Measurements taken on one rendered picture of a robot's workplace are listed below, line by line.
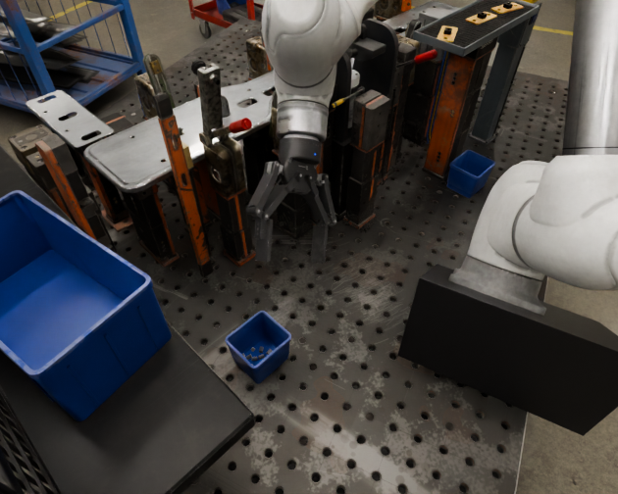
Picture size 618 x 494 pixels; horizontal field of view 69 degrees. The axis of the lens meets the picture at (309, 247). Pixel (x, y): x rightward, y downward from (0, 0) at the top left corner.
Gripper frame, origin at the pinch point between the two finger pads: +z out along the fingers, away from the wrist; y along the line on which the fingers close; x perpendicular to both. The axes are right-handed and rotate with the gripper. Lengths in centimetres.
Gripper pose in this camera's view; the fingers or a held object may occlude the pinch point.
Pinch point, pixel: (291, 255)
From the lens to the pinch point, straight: 80.0
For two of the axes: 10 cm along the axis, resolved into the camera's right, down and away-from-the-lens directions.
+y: -6.9, -0.5, -7.3
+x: 7.2, 0.6, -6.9
